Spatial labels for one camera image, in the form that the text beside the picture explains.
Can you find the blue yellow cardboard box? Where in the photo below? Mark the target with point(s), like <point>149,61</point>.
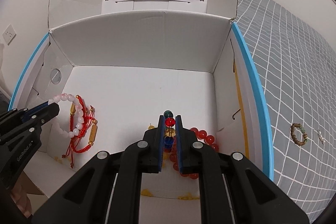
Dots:
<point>137,60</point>

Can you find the white pearl strand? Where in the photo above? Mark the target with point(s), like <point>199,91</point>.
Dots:
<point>321,138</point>

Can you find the person's left hand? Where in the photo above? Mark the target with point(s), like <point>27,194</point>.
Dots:
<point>20,198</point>

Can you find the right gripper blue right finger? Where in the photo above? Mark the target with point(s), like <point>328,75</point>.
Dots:
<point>232,189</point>

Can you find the small yellow charm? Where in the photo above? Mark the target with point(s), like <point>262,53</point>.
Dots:
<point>151,127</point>

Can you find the grey white checked bedsheet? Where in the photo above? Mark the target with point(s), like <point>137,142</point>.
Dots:
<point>296,67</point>

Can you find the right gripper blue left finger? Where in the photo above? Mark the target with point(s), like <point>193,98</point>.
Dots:
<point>107,188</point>

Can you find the red cord bracelet gold tube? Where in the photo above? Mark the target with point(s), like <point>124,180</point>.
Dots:
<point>79,118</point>

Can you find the red cord bracelet gold bar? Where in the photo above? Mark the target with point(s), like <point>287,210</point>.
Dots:
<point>86,143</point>

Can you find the white wall socket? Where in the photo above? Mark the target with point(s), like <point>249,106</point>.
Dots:
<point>9,34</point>

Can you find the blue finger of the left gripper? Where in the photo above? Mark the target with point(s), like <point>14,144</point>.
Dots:
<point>33,119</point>
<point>43,111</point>

